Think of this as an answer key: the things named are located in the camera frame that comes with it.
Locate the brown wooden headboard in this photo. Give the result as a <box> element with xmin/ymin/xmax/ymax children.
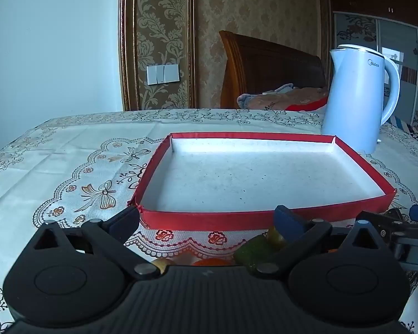
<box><xmin>219</xmin><ymin>31</ymin><xmax>327</xmax><ymax>109</ymax></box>

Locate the white wall light switch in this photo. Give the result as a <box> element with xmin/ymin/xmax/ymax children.
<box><xmin>147</xmin><ymin>63</ymin><xmax>180</xmax><ymax>86</ymax></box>

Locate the white electric kettle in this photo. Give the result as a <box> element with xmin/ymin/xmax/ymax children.
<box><xmin>321</xmin><ymin>44</ymin><xmax>401</xmax><ymax>155</ymax></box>

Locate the red cardboard box tray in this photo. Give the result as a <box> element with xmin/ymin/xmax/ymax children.
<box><xmin>127</xmin><ymin>132</ymin><xmax>397</xmax><ymax>231</ymax></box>

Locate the dark green bumpy fruit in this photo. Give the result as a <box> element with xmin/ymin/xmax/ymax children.
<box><xmin>234</xmin><ymin>235</ymin><xmax>277</xmax><ymax>272</ymax></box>

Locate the yellow potato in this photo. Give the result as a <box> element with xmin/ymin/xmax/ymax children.
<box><xmin>151</xmin><ymin>258</ymin><xmax>173</xmax><ymax>272</ymax></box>

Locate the large orange tangerine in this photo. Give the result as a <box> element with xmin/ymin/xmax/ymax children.
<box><xmin>193</xmin><ymin>257</ymin><xmax>232</xmax><ymax>267</ymax></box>

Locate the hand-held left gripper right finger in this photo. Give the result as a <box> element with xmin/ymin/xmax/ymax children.
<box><xmin>254</xmin><ymin>205</ymin><xmax>392</xmax><ymax>281</ymax></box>

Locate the peach blanket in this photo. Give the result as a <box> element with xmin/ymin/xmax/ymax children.
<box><xmin>237</xmin><ymin>83</ymin><xmax>330</xmax><ymax>112</ymax></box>

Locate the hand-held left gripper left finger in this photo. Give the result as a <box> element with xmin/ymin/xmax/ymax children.
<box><xmin>33</xmin><ymin>205</ymin><xmax>161</xmax><ymax>281</ymax></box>

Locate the gilded wall moulding frame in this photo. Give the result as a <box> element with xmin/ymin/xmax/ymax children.
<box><xmin>118</xmin><ymin>0</ymin><xmax>197</xmax><ymax>112</ymax></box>

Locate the striped bedding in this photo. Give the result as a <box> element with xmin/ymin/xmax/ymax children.
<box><xmin>393</xmin><ymin>116</ymin><xmax>418</xmax><ymax>144</ymax></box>

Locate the red cloth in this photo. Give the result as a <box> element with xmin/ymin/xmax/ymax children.
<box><xmin>288</xmin><ymin>97</ymin><xmax>329</xmax><ymax>112</ymax></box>

